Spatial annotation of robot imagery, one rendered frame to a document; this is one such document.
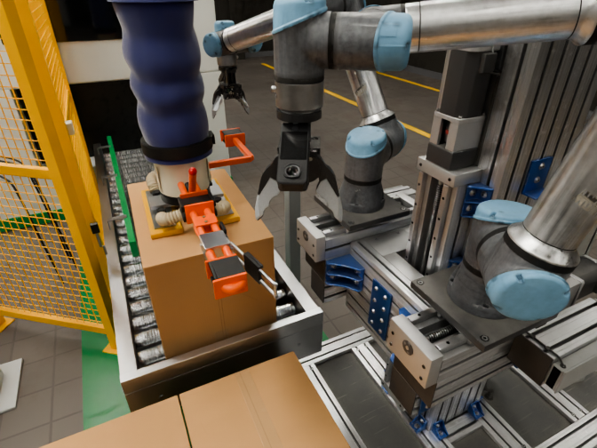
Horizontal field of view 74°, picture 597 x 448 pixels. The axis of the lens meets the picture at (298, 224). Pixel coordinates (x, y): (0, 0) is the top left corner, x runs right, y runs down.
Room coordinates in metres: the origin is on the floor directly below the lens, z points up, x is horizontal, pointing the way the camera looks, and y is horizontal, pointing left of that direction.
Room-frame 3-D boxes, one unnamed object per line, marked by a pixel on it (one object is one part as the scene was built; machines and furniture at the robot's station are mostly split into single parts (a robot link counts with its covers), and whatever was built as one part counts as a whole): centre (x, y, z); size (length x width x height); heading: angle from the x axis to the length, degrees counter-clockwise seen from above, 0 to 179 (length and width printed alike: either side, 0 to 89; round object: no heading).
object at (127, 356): (1.85, 1.03, 0.50); 2.31 x 0.05 x 0.19; 26
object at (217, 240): (0.83, 0.21, 1.07); 0.07 x 0.07 x 0.04; 24
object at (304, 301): (2.14, 0.44, 0.50); 2.31 x 0.05 x 0.19; 26
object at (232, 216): (1.29, 0.31, 0.97); 0.34 x 0.10 x 0.05; 24
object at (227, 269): (0.70, 0.16, 1.08); 0.08 x 0.07 x 0.05; 24
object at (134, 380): (0.94, 0.23, 0.58); 0.70 x 0.03 x 0.06; 116
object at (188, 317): (1.26, 0.38, 0.75); 0.60 x 0.40 x 0.40; 24
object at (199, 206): (1.03, 0.30, 1.08); 0.10 x 0.08 x 0.06; 114
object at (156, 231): (1.22, 0.48, 0.97); 0.34 x 0.10 x 0.05; 24
